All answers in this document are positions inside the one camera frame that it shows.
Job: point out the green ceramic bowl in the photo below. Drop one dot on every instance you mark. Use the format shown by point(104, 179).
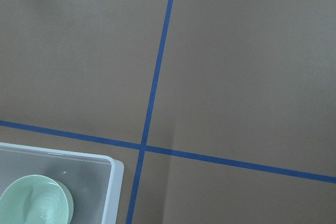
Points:
point(36, 199)

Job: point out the clear plastic bin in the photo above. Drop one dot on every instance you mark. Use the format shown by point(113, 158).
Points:
point(94, 181)

